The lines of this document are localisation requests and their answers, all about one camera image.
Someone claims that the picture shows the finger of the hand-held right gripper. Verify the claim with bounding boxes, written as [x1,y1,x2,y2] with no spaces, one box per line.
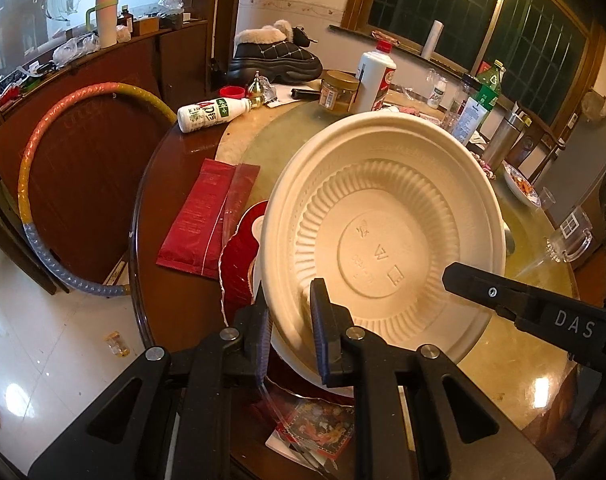
[443,261,540,325]

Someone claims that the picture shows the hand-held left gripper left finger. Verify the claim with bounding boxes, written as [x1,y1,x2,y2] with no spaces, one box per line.
[28,280,274,480]

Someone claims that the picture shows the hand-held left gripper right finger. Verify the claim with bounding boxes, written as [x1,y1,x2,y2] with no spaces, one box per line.
[309,277,556,480]

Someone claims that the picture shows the red scalloped plate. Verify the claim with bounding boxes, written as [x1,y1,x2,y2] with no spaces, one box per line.
[218,199,356,408]

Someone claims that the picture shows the large white bowl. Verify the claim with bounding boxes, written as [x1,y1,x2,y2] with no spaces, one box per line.
[250,214,329,387]

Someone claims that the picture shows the cream ribbed bowl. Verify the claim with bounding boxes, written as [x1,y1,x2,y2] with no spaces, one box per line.
[260,111,507,387]

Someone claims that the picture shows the colourful printed card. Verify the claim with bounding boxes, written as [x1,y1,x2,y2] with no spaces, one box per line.
[265,395,356,461]

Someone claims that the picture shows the clear glass mug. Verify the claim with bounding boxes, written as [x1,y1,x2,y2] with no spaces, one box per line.
[546,207,595,263]

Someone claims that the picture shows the patterned plate with food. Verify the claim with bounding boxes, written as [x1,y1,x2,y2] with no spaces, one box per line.
[502,161,543,208]

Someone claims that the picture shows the red plastic packet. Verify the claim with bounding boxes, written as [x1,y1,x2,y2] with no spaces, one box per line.
[155,157,261,278]

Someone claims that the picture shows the small jar on floor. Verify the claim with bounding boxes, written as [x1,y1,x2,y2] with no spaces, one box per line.
[105,331,128,357]

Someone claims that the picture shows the steel thermos flask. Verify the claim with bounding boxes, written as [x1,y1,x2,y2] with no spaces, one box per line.
[483,110,521,166]

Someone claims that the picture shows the dark wooden chair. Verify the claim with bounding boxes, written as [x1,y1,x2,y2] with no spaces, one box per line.
[508,102,566,186]

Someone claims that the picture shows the white cream tube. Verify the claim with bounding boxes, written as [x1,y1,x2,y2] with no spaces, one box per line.
[456,97,490,146]

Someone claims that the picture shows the pink cloth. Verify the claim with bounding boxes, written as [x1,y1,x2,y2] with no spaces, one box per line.
[388,105,434,118]

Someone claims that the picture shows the small white bottle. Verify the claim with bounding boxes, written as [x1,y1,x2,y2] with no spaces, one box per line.
[427,72,446,110]

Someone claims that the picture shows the green plastic bottle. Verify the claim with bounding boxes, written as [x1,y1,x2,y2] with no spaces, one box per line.
[476,59,506,111]

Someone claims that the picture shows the clear bottle with black lid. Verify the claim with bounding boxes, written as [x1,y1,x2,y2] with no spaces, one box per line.
[448,72,479,133]

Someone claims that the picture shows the white milk drink bottle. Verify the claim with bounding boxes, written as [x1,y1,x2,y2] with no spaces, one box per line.
[176,97,254,134]

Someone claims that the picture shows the white liquor bottle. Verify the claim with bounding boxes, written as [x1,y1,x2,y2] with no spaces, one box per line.
[355,40,398,113]

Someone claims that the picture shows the gold lidded jar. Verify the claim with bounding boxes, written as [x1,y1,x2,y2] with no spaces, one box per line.
[319,71,361,116]

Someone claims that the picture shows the white paper sheet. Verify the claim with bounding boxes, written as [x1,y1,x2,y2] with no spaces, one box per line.
[265,82,324,108]

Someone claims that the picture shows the small gold bottle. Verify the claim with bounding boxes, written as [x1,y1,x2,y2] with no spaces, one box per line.
[247,71,268,109]

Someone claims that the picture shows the white paper roll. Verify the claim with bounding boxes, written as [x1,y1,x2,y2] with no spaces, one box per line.
[420,20,444,60]

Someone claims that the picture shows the black quilted fur boot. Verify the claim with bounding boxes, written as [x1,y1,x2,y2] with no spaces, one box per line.
[288,25,318,48]
[225,20,324,83]

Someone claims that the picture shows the multicolour hula hoop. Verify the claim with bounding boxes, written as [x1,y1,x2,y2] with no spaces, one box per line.
[19,81,178,298]

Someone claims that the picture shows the wooden sideboard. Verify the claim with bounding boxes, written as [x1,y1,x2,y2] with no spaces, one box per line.
[0,19,211,126]

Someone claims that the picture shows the clear plastic bags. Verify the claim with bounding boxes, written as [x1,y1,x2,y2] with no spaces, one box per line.
[53,30,101,66]

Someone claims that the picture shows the cream tumbler with handle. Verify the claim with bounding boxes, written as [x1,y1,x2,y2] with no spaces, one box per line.
[85,0,121,50]

